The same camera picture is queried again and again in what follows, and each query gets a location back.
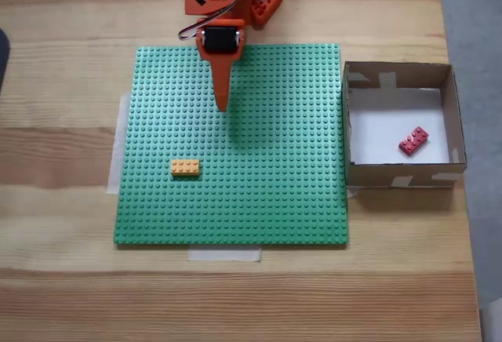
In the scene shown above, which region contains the red lego block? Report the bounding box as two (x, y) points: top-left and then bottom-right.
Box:
(398, 126), (430, 158)

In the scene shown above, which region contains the yellow lego block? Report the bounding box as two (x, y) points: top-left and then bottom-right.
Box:
(170, 159), (203, 179)

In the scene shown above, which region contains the green lego baseplate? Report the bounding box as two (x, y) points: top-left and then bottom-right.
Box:
(112, 43), (350, 248)

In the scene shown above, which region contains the open cardboard box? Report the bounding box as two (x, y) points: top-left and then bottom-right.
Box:
(341, 61), (468, 189)

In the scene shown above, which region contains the black rounded object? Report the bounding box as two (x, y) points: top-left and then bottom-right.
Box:
(0, 27), (11, 94)

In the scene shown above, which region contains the black red white servo cable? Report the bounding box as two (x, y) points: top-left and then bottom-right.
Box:
(178, 0), (252, 43)

